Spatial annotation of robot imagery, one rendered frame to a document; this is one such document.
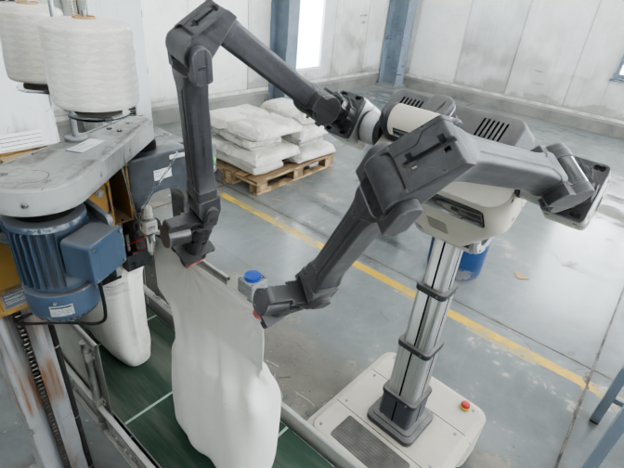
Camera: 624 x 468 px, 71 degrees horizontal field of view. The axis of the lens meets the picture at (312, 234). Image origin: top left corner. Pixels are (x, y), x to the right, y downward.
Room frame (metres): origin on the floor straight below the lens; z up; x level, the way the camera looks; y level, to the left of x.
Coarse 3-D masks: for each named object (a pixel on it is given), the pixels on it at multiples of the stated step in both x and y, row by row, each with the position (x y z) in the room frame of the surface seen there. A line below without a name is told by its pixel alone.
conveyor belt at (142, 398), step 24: (168, 336) 1.40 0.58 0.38; (120, 360) 1.24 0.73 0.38; (168, 360) 1.26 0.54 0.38; (120, 384) 1.12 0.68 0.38; (144, 384) 1.13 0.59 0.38; (168, 384) 1.14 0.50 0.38; (120, 408) 1.02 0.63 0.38; (144, 408) 1.03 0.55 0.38; (168, 408) 1.04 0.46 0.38; (144, 432) 0.94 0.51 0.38; (168, 432) 0.95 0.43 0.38; (288, 432) 0.99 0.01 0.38; (168, 456) 0.86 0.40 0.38; (192, 456) 0.87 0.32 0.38; (288, 456) 0.90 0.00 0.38; (312, 456) 0.91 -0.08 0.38
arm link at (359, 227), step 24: (384, 144) 0.58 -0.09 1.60; (360, 168) 0.59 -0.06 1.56; (360, 192) 0.57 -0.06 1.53; (360, 216) 0.56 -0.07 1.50; (384, 216) 0.53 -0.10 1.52; (408, 216) 0.51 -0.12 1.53; (336, 240) 0.62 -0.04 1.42; (360, 240) 0.59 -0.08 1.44; (312, 264) 0.70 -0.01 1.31; (336, 264) 0.63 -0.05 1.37; (312, 288) 0.69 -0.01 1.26; (336, 288) 0.70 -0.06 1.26
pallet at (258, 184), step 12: (324, 156) 4.51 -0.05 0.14; (216, 168) 3.98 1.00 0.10; (228, 168) 3.92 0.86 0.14; (288, 168) 4.07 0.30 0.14; (300, 168) 4.17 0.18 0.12; (312, 168) 4.44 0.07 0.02; (324, 168) 4.51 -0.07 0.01; (228, 180) 3.88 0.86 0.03; (240, 180) 3.96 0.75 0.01; (252, 180) 3.70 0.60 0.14; (264, 180) 3.74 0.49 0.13; (288, 180) 4.05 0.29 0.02; (252, 192) 3.70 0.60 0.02; (264, 192) 3.74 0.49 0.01
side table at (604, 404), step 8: (616, 376) 1.51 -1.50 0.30; (616, 384) 1.48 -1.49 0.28; (608, 392) 1.49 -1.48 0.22; (616, 392) 1.47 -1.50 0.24; (608, 400) 1.48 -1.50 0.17; (616, 400) 1.47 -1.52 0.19; (600, 408) 1.49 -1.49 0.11; (608, 408) 1.47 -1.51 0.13; (592, 416) 1.49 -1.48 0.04; (600, 416) 1.47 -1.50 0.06; (616, 416) 1.11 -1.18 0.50; (616, 424) 1.08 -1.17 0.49; (608, 432) 1.08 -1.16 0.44; (616, 432) 1.07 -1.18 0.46; (600, 440) 1.10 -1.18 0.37; (608, 440) 1.07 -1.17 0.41; (616, 440) 1.06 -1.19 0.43; (600, 448) 1.07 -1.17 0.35; (608, 448) 1.06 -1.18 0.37; (592, 456) 1.08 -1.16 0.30; (600, 456) 1.07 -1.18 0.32; (584, 464) 1.09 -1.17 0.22; (592, 464) 1.07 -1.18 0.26; (600, 464) 1.06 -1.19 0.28
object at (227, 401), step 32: (160, 256) 1.10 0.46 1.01; (160, 288) 1.11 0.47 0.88; (192, 288) 1.00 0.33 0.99; (224, 288) 0.90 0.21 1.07; (192, 320) 0.99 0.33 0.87; (224, 320) 0.90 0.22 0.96; (256, 320) 0.83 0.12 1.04; (192, 352) 0.91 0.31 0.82; (224, 352) 0.88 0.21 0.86; (256, 352) 0.83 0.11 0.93; (192, 384) 0.88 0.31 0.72; (224, 384) 0.81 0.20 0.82; (256, 384) 0.81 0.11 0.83; (192, 416) 0.88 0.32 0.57; (224, 416) 0.78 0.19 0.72; (256, 416) 0.76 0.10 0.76; (224, 448) 0.79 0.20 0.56; (256, 448) 0.77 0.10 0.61
